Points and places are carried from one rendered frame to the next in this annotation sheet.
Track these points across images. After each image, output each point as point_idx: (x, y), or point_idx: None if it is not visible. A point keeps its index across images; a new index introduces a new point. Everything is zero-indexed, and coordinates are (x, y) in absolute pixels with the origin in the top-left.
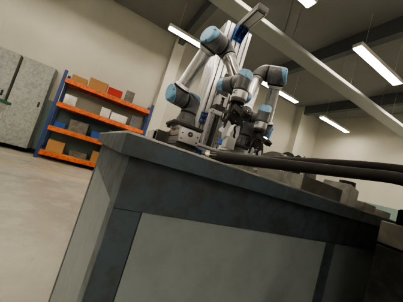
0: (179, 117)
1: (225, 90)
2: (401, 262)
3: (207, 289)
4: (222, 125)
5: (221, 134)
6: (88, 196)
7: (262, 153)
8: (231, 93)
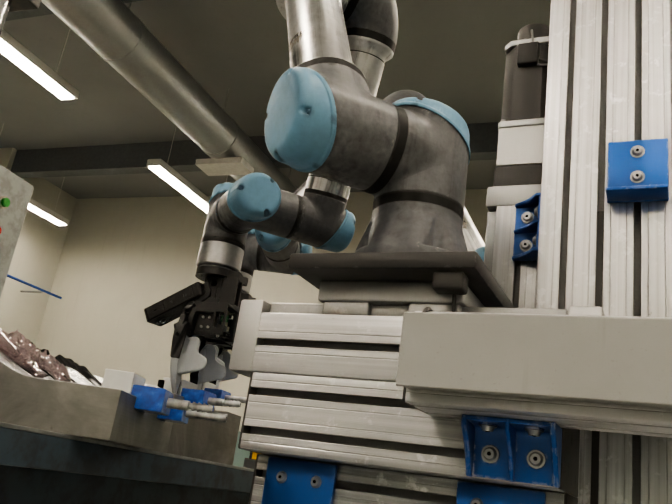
0: None
1: (285, 273)
2: None
3: None
4: (527, 227)
5: (218, 386)
6: None
7: (173, 339)
8: (276, 267)
